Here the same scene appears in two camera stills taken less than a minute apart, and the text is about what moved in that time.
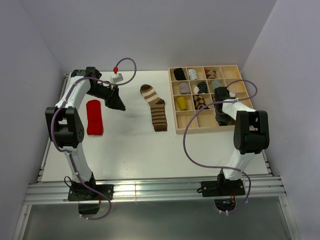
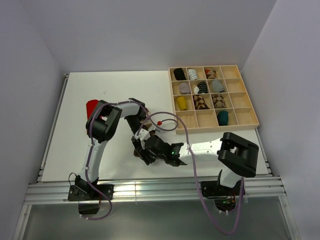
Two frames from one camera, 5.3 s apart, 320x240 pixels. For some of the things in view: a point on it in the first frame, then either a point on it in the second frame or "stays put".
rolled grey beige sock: [184, 88] stays put
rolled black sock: [179, 74] stays put
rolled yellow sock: [182, 103] stays put
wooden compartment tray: [193, 90] stays put
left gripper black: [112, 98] to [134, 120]
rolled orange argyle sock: [210, 74] stays put
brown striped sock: [157, 108] to [146, 126]
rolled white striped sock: [192, 74] stays put
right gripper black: [227, 119] to [144, 156]
